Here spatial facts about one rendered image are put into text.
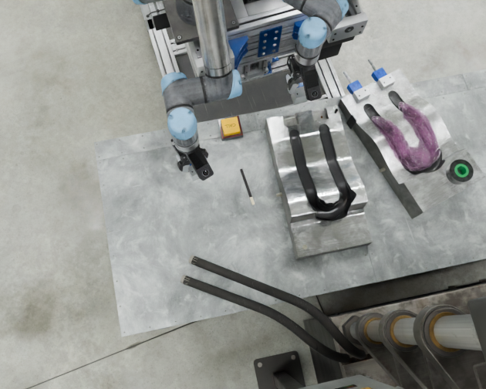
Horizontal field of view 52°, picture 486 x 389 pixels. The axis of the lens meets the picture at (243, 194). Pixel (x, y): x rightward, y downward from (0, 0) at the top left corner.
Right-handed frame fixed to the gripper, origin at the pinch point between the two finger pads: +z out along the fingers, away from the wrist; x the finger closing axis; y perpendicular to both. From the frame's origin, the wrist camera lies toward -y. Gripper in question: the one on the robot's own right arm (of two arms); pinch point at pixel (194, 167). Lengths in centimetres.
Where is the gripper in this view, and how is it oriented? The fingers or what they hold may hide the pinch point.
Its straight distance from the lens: 167.0
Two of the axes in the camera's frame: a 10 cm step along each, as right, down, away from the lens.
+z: -0.2, 2.6, 9.7
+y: -5.0, -8.4, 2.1
